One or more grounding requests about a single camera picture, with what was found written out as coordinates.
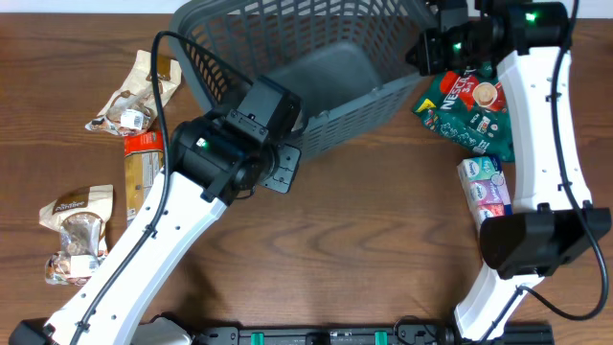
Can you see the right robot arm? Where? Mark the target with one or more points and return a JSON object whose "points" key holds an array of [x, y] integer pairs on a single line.
{"points": [[553, 219]]}

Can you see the grey plastic basket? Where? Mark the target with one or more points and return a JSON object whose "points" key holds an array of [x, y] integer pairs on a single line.
{"points": [[344, 58]]}

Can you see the beige snack pouch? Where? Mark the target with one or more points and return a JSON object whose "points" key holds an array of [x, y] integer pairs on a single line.
{"points": [[80, 218], [131, 109]]}

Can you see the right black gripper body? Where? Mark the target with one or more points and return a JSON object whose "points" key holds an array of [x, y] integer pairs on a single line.
{"points": [[426, 54]]}

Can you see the Kleenex tissue multipack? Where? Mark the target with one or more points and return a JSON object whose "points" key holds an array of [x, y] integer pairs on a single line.
{"points": [[485, 188]]}

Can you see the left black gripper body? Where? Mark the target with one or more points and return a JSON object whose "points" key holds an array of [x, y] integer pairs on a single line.
{"points": [[271, 168]]}

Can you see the orange spaghetti packet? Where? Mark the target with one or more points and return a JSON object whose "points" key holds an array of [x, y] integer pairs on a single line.
{"points": [[143, 161]]}

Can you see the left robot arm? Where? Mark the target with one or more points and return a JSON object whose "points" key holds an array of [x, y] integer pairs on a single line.
{"points": [[210, 160]]}

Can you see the green Nescafe coffee bag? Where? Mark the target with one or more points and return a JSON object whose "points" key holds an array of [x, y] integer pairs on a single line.
{"points": [[469, 108]]}

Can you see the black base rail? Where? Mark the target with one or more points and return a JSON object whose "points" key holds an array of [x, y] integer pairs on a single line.
{"points": [[411, 330]]}

